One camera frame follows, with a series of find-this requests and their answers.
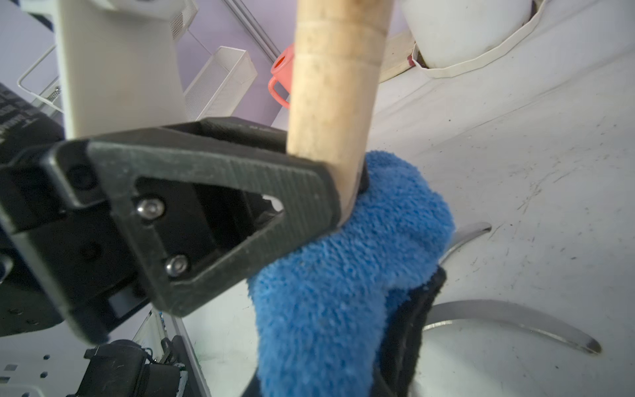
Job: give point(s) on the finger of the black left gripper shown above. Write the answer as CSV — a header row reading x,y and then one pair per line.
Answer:
x,y
201,206

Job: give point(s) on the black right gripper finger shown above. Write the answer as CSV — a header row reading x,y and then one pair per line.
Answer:
x,y
399,352

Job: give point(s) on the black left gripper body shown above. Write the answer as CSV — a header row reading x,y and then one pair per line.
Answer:
x,y
58,222

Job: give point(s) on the blue fluffy rag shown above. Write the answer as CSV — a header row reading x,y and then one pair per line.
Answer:
x,y
322,311

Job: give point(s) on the sickle with wooden handle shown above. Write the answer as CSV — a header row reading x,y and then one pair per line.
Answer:
x,y
338,53
464,235
512,315

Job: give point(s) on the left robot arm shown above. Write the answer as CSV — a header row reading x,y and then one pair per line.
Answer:
x,y
121,368

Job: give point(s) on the white mesh lower shelf basket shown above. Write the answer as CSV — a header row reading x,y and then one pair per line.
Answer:
x,y
221,84

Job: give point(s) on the white mesh shelf basket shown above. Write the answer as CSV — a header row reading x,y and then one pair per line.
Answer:
x,y
221,84
41,81

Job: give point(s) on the pink watering can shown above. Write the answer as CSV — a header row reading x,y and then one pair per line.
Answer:
x,y
282,73

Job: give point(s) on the white mesh upper shelf basket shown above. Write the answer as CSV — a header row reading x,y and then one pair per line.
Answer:
x,y
41,81

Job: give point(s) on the beige work glove on table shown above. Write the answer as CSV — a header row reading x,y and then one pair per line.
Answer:
x,y
398,55

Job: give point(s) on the white plant pot with saucer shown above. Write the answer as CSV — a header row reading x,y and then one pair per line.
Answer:
x,y
457,37

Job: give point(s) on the sickle with wooden handle middle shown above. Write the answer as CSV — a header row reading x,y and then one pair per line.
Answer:
x,y
464,235

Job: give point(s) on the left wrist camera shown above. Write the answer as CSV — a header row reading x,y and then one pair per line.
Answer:
x,y
117,64

